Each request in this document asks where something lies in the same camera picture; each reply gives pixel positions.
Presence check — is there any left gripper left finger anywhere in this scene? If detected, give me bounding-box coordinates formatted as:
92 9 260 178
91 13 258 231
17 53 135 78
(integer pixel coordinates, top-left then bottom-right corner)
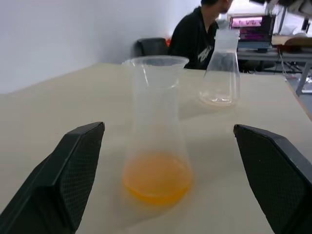
0 121 106 234

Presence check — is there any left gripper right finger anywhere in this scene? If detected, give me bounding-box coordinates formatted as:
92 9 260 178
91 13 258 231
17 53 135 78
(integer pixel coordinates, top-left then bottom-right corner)
233 124 312 234

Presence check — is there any small clear wide-mouth flask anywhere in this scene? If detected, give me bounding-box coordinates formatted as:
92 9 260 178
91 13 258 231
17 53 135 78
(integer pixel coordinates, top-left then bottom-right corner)
121 55 195 205

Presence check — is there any large clear threaded-neck flask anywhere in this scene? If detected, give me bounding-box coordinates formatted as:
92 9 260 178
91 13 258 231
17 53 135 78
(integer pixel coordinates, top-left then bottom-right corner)
198 29 242 107

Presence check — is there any grey metal desk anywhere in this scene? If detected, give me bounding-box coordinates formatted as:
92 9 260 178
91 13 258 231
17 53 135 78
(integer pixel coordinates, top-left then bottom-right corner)
236 47 312 97

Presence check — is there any laptop with pink screen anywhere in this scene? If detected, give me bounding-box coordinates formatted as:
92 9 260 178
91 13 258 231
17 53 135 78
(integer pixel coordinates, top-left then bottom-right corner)
229 14 276 53

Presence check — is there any person in black shirt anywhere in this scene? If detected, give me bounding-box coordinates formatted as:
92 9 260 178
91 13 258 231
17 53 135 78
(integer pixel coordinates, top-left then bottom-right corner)
168 0 234 71

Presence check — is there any black chair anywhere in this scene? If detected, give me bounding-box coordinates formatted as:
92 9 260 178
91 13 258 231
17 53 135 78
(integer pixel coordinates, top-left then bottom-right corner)
136 37 169 57

